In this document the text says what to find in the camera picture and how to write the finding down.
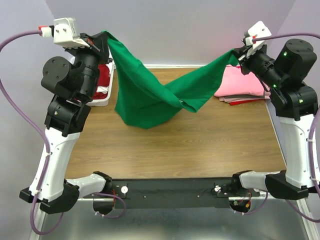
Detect white plastic laundry basket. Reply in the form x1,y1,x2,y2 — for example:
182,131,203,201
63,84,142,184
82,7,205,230
86,63,116,108

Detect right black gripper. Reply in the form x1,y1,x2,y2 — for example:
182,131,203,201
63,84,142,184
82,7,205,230
232,41,286,89

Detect pink folded t shirt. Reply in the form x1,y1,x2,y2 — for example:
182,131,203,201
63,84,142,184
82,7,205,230
214,66,270,99

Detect dark red t shirt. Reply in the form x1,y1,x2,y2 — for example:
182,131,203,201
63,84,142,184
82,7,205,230
92,64,110,100

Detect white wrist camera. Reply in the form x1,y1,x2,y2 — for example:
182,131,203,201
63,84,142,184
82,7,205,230
242,21,272,57
38,17,90,49

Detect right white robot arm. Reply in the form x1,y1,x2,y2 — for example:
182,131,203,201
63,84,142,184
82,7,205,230
230,38,320,200

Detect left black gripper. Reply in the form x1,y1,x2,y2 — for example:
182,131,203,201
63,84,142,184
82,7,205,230
64,30,112,100

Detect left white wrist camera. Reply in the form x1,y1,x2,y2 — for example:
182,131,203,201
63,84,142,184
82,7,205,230
38,17,90,49

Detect white t shirt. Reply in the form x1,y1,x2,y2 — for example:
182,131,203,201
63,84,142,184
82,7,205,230
96,62,115,96

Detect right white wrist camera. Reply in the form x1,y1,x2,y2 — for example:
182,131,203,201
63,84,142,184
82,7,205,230
242,21,272,57

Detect aluminium frame rail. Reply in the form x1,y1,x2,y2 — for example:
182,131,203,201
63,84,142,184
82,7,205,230
34,100,319,240

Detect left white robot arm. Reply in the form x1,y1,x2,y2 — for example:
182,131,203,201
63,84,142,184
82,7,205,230
19,32,112,214

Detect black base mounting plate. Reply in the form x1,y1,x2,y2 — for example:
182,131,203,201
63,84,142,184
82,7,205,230
82,176,261,210

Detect folded shirts stack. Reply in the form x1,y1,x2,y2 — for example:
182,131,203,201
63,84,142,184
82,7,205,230
214,82,270,105

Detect green t shirt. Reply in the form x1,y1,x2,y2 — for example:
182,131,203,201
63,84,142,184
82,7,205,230
107,33,238,129

